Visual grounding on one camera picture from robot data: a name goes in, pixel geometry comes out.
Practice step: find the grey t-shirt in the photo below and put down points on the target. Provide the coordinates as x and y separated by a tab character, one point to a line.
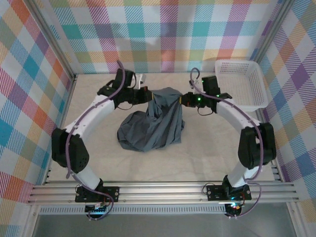
153	130

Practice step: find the aluminium side rail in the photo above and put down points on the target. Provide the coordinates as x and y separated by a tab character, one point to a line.
277	176
65	108

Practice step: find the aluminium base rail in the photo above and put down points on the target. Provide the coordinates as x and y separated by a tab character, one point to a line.
160	192

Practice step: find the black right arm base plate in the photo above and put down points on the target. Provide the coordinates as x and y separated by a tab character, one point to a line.
214	192

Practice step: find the aluminium frame post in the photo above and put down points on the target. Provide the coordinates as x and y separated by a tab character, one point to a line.
271	32
49	37

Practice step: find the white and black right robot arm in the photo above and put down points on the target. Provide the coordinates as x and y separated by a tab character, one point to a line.
232	113

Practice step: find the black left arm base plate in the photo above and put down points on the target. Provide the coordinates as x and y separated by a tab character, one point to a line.
112	192

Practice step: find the white plastic mesh basket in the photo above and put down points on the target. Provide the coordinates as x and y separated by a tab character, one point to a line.
242	84

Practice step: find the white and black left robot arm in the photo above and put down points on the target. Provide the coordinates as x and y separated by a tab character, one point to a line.
93	116

